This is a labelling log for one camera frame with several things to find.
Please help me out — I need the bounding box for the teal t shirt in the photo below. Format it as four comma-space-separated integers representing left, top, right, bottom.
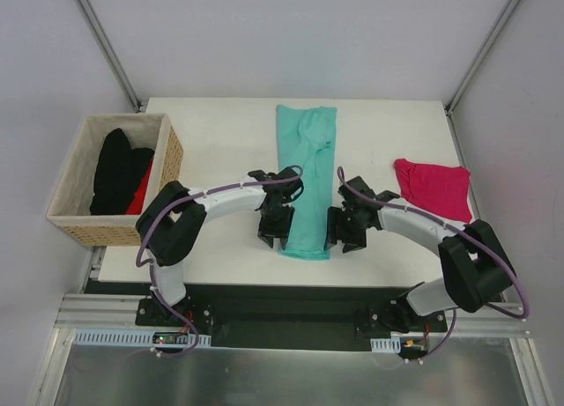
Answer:
276, 105, 338, 261

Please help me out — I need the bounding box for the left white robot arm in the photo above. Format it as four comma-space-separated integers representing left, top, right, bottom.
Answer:
136, 165, 304, 326

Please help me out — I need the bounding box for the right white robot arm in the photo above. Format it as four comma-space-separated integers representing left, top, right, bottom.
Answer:
324, 176, 516, 333

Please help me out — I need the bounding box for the folded pink t shirt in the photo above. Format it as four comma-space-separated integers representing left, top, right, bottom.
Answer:
394, 159, 472, 223

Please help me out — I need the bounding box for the red t shirt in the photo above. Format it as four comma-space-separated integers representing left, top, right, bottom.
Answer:
125, 160, 153, 215

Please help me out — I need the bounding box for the black t shirt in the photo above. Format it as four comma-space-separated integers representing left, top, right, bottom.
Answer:
90, 129, 154, 216

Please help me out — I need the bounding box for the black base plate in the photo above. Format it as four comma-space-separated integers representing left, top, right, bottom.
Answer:
134, 284, 449, 350

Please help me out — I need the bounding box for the right slotted cable duct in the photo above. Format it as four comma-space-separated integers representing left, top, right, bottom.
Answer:
370, 336, 401, 354

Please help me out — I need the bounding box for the slotted cable duct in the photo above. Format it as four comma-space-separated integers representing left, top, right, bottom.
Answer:
74, 329, 196, 349
370, 336, 401, 354

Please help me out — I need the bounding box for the aluminium rail frame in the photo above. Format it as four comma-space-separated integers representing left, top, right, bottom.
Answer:
55, 242, 530, 336

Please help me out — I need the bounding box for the left slotted cable duct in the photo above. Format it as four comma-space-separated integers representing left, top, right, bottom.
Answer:
74, 329, 196, 349

